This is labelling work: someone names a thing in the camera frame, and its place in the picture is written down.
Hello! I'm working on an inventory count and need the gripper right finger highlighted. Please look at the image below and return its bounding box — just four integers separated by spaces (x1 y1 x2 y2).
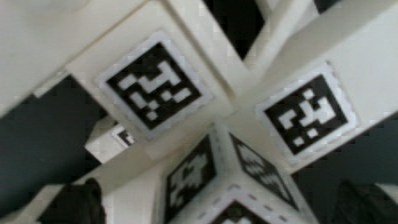
331 180 398 224

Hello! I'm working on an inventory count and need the white chair seat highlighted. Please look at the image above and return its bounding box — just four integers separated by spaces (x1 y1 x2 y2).
68 0 233 158

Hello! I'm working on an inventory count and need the long white chair leg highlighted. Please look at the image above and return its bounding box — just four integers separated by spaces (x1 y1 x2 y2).
86 117 136 163

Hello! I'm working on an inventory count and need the short white leg block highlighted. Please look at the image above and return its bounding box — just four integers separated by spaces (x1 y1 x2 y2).
157 123 320 224

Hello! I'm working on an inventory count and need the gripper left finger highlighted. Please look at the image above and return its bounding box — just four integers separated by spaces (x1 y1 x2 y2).
0 177 109 224

